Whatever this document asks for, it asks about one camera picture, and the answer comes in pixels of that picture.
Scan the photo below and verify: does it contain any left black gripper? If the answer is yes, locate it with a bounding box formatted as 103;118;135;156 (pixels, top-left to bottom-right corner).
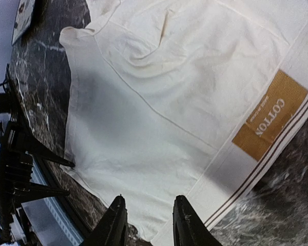
0;121;75;203

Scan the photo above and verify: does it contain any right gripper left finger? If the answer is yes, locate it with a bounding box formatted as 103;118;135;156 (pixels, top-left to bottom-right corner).
85;195;128;246

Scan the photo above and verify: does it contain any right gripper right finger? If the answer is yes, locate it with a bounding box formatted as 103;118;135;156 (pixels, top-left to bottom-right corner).
173;195;220;246

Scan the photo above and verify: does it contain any cream cotton boxer underwear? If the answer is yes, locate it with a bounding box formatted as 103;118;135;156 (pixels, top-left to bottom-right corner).
60;1;308;245

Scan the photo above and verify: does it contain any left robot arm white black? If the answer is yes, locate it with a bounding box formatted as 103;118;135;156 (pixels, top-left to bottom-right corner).
0;120;75;245

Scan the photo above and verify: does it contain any floral square tile coaster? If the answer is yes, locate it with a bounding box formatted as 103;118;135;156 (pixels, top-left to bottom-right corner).
11;0;41;46

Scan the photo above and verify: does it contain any black front table rail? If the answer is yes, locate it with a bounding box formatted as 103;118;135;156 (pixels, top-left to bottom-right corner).
4;64;91;239

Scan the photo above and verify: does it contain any white slotted cable duct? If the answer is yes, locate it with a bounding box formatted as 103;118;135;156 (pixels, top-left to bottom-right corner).
32;166;84;245

